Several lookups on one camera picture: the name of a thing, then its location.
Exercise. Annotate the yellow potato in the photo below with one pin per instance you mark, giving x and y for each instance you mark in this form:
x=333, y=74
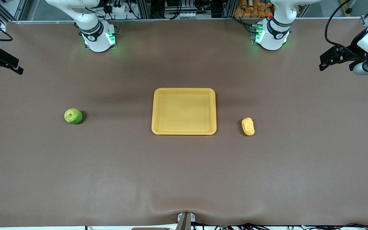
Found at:
x=248, y=127

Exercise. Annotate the large table cover mat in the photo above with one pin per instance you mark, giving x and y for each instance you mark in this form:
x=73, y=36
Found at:
x=184, y=179

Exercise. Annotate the yellow plastic tray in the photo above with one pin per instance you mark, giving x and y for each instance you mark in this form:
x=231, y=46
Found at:
x=184, y=111

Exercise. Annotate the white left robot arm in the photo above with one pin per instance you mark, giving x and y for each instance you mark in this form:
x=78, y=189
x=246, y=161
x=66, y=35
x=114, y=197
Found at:
x=273, y=35

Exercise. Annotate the yellow stand leg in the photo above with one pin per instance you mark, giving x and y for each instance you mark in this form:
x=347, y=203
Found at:
x=346, y=5

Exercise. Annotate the aluminium table edge rail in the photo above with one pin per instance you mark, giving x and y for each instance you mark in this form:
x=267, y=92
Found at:
x=184, y=19

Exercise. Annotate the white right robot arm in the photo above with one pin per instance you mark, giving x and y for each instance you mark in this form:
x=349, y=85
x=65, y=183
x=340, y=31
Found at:
x=96, y=39

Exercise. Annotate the green apple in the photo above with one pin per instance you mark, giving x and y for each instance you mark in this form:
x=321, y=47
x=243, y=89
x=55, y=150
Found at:
x=73, y=116

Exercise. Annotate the white power strip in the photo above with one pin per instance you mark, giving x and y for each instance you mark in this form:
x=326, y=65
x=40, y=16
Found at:
x=117, y=7

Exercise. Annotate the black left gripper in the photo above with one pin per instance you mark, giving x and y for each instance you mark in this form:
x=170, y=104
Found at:
x=355, y=48

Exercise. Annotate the orange packets pile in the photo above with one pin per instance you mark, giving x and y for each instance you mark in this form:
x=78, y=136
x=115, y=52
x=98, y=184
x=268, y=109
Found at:
x=252, y=9

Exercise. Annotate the grey control box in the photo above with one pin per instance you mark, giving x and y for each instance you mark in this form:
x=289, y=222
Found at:
x=184, y=9

